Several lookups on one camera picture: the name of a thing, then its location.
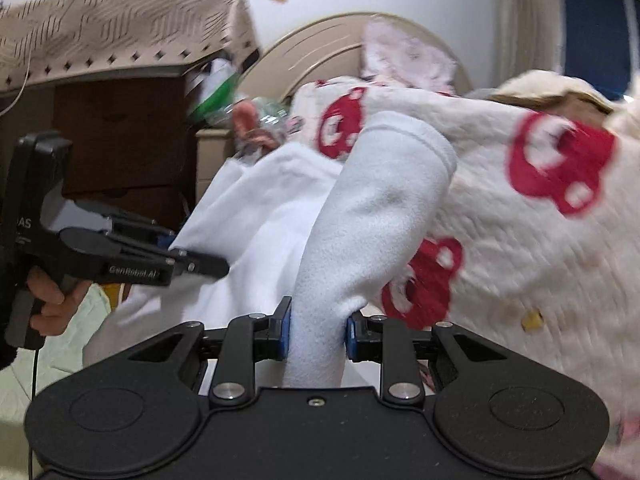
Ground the floral patterned fabric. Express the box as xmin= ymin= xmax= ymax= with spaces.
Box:
xmin=593 ymin=413 xmax=640 ymax=480

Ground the window with blue pane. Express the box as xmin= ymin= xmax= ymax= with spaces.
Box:
xmin=563 ymin=0 xmax=639 ymax=101

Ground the cream bed headboard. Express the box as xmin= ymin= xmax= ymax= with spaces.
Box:
xmin=238 ymin=12 xmax=473 ymax=102

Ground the pink white fluffy pillow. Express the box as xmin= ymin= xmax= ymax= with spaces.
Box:
xmin=360 ymin=18 xmax=457 ymax=96

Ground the light green bed sheet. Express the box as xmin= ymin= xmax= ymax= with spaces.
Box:
xmin=1 ymin=285 xmax=111 ymax=479

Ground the pink grey plush toy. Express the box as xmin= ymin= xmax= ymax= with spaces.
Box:
xmin=231 ymin=98 xmax=288 ymax=165

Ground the cream nightstand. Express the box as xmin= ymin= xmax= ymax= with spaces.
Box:
xmin=195 ymin=128 xmax=235 ymax=203

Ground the white quilt with red bears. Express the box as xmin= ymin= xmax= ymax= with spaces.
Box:
xmin=292 ymin=79 xmax=639 ymax=424

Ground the person's left hand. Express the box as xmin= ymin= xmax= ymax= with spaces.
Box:
xmin=27 ymin=268 xmax=91 ymax=337

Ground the beige patterned cabinet cloth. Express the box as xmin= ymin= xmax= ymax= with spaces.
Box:
xmin=1 ymin=0 xmax=260 ymax=92

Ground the green white plastic bag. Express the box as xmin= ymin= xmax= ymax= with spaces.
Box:
xmin=186 ymin=58 xmax=240 ymax=124

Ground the dark wooden cabinet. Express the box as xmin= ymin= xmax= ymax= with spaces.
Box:
xmin=1 ymin=58 xmax=229 ymax=229

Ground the white fleece garment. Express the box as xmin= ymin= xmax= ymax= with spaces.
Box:
xmin=82 ymin=112 xmax=457 ymax=388

